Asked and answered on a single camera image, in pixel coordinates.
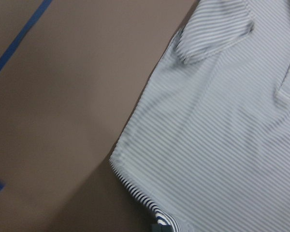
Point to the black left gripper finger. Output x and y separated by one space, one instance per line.
159 228

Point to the navy white striped polo shirt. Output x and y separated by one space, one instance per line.
207 148

